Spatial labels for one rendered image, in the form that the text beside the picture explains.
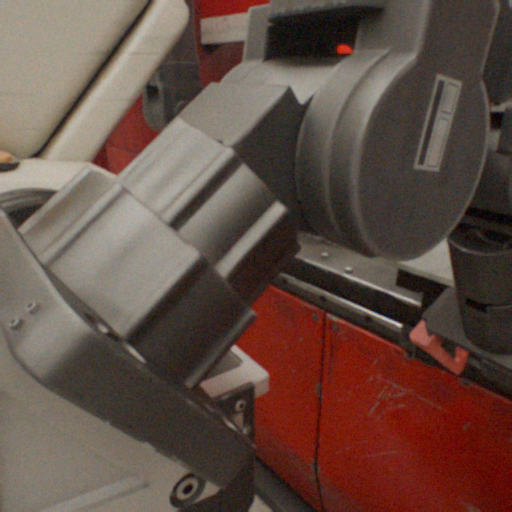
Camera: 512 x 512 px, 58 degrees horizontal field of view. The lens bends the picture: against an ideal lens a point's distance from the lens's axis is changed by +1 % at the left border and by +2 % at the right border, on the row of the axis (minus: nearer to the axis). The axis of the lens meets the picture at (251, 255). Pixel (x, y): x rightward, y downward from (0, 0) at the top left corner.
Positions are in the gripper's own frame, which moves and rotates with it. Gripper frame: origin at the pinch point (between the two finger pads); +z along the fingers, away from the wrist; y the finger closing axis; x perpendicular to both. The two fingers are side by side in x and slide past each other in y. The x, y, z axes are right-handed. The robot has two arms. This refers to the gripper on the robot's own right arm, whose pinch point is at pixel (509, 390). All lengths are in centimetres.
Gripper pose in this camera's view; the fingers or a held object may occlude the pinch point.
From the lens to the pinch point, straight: 49.7
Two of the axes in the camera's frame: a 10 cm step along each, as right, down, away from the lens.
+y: -5.7, -3.0, 7.6
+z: 3.7, 7.3, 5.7
